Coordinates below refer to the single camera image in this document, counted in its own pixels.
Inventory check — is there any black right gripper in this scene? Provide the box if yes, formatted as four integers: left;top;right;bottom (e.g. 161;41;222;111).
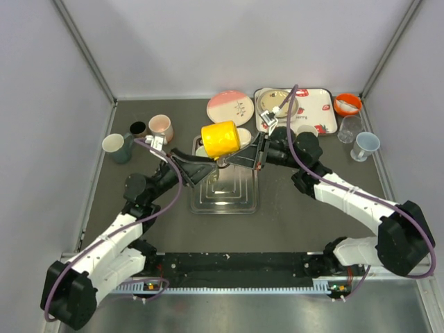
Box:
226;131;304;171

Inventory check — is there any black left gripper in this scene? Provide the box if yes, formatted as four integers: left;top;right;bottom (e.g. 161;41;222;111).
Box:
147;147;218;203

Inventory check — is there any light green mug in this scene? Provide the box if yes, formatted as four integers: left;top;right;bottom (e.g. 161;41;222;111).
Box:
195;146;208;157

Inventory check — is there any orange yellow mug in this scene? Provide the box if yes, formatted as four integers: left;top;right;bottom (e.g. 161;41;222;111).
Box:
200;121;241;160

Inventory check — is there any pink white mug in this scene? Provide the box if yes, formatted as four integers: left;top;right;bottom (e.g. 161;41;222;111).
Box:
148;114;174;143

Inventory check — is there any pale yellow mug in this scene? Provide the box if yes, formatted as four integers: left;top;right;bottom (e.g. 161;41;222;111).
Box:
296;124;318;137

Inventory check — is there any dark brown patterned cup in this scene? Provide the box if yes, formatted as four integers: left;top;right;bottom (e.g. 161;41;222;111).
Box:
129;121;148;138

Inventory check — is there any cream white mug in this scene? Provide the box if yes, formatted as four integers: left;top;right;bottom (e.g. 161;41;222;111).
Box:
237;128;252;148

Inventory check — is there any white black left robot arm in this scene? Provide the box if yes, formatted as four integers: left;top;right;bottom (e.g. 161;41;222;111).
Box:
40;148;217;330

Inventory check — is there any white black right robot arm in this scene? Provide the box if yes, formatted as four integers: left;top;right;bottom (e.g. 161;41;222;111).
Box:
226;127;436;278

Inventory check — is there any steel mug tray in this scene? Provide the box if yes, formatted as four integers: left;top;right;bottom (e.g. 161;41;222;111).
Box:
189;133;259;215

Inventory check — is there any teal mug white inside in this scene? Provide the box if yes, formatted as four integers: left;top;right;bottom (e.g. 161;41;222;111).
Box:
101;133;134;164

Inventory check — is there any pink cream round plate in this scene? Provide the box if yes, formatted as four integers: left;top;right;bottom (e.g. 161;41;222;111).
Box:
207;90;255;127

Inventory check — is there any beige floral bowl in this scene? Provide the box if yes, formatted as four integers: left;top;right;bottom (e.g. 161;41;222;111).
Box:
254;88;299;127

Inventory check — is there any strawberry pattern square tray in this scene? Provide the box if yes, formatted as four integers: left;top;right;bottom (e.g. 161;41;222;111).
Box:
256;88;338;135

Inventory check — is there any clear drinking glass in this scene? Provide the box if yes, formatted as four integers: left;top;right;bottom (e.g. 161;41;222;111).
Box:
337;115;364;144

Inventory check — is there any orange bowl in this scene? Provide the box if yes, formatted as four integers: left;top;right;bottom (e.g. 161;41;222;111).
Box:
334;93;362;117

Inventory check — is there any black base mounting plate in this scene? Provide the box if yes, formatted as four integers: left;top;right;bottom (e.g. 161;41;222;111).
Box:
142;253;348;288

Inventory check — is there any light blue cup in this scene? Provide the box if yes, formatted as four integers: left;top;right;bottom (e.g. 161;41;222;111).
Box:
350;132;381;162

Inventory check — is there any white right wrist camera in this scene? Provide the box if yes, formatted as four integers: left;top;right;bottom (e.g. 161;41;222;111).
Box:
259;110;278;136

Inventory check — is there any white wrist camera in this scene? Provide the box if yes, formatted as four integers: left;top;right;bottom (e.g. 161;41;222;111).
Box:
144;134;168;151
259;110;278;136

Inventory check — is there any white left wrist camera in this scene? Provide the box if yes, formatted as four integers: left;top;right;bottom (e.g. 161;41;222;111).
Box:
144;134;168;151

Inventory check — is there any grey slotted cable duct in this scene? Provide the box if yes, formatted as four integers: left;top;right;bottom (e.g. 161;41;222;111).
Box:
111;280;332;296

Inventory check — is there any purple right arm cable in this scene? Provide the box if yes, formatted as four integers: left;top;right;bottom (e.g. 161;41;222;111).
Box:
275;84;437;302

